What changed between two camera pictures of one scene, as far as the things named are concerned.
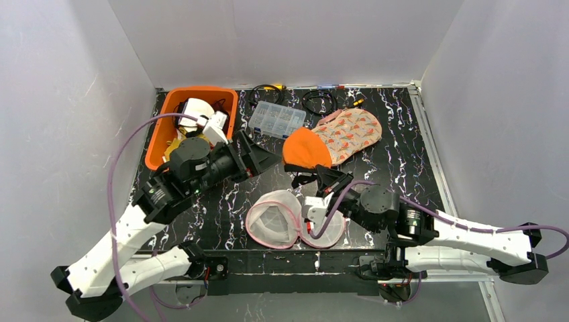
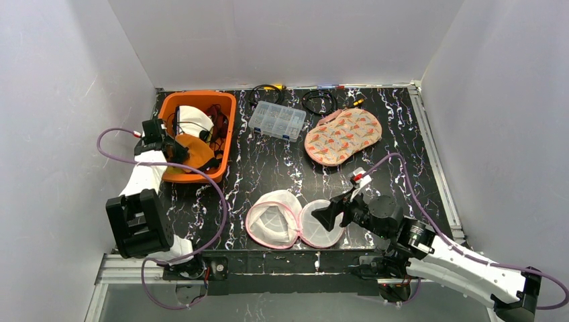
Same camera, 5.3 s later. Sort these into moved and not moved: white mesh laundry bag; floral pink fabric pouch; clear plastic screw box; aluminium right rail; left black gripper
Moved: left black gripper
Not moved: aluminium right rail; clear plastic screw box; floral pink fabric pouch; white mesh laundry bag
